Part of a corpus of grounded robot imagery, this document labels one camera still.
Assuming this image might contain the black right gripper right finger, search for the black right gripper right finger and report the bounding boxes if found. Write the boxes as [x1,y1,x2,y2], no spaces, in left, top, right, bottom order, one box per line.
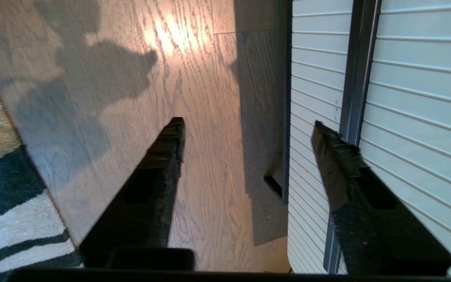
[312,120,451,276]

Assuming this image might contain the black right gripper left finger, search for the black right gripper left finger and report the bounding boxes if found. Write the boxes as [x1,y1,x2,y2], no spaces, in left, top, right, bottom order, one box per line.
[78,116,196,271]

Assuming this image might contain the white ribbed drawer with handle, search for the white ribbed drawer with handle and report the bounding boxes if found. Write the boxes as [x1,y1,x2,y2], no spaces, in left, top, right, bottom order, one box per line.
[287,0,451,278]

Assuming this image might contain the black drawer handle bar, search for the black drawer handle bar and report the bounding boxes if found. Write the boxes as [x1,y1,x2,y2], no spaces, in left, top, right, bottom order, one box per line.
[323,0,382,275]

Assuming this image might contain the black furniture leg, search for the black furniture leg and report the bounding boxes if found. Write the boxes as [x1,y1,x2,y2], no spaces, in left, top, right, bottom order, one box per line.
[264,174,285,201]

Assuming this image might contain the white green patterned rug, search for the white green patterned rug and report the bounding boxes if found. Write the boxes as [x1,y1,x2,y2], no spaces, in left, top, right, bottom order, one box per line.
[0,59,83,282]

